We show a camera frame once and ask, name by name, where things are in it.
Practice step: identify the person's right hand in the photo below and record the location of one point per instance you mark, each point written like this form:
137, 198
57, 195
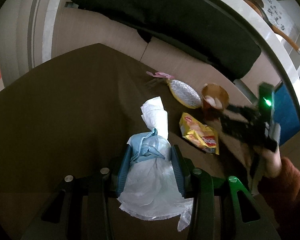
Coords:
272, 160

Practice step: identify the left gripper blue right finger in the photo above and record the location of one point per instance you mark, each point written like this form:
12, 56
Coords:
181, 170

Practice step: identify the red paper cup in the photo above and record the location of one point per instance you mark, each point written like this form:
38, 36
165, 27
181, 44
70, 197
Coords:
215, 100

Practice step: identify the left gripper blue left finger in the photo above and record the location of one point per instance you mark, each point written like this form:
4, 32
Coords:
123, 171

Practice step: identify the black cloth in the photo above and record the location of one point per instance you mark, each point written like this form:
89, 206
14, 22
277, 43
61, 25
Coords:
204, 29

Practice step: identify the round foil lid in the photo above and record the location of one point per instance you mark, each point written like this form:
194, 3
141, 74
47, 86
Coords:
184, 94

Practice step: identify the white blue plastic wrapper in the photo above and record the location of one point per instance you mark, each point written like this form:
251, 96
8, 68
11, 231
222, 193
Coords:
150, 191

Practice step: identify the wok with wooden handle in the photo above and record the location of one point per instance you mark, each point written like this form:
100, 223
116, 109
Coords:
278, 20

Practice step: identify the white kitchen countertop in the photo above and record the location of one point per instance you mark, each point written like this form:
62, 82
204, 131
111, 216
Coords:
244, 15

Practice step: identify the person's right forearm red sleeve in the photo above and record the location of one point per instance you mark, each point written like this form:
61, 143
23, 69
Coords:
283, 189

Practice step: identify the blue towel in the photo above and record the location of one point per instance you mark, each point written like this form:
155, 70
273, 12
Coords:
285, 114

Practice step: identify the yellow snack bag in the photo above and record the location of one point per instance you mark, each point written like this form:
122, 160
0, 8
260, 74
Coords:
202, 136

